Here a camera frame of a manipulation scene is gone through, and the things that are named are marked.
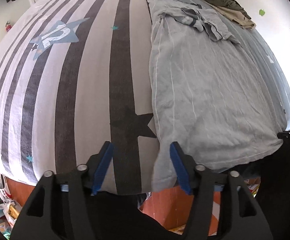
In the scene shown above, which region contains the grey striped t-shirt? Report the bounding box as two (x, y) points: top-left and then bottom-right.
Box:
(147, 0), (283, 191)

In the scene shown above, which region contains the clutter on floor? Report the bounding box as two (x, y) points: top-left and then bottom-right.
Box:
(0, 174), (22, 239)

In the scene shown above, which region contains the striped blue bed sheet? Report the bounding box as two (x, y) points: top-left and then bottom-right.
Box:
(0, 0), (290, 194)

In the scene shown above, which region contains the olive green garment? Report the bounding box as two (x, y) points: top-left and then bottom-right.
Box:
(205, 0), (251, 20)

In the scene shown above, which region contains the red fire extinguisher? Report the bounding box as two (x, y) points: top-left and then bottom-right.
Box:
(5, 22), (12, 32)

